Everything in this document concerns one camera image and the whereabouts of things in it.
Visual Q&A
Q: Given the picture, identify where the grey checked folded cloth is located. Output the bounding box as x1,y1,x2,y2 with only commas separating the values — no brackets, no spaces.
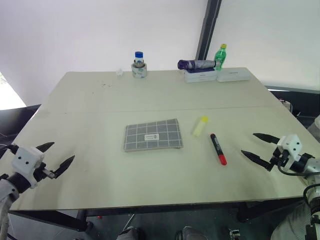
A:
122,118,185,153

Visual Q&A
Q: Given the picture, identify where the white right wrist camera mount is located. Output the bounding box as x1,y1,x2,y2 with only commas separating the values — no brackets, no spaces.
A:
276,134,304,170

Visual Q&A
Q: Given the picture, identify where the red and black marker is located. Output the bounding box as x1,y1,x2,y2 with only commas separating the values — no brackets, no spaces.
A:
209,133,228,166

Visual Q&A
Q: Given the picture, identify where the purple folded umbrella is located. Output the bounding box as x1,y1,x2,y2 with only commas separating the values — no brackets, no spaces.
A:
177,59,217,71

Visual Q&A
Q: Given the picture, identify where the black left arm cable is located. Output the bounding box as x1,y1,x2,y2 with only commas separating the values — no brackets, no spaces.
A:
0,143,19,161

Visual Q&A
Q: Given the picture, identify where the flat white box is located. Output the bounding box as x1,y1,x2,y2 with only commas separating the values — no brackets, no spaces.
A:
216,68,252,83

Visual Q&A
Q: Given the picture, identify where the black table frame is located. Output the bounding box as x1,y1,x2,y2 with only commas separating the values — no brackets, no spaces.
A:
8,196,305,232

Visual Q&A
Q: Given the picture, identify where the white tape roll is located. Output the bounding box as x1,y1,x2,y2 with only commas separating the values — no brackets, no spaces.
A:
131,62,148,79

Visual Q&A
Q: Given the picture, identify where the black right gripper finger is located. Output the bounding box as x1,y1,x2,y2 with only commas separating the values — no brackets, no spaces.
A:
240,149,272,171
252,132,280,145

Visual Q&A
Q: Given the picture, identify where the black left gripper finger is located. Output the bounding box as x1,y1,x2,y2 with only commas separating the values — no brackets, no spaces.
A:
53,155,76,179
35,141,55,152

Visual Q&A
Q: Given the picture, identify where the white and purple box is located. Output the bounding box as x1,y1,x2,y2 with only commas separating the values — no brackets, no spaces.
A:
183,67,218,84

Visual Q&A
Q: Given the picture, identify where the dark vertical pillar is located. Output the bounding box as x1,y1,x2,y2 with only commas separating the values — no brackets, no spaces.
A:
195,0,223,62

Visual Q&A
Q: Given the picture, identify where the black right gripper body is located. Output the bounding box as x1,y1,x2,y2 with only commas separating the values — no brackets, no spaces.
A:
266,147,289,172

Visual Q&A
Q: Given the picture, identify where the green plastic bottle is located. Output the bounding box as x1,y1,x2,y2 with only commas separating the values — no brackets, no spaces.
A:
214,43,228,72

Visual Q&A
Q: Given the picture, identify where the blue capped glass bottle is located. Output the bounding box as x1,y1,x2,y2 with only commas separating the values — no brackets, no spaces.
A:
133,51,145,68

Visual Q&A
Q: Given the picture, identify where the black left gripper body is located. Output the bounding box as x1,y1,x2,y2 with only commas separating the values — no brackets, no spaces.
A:
32,161,56,183

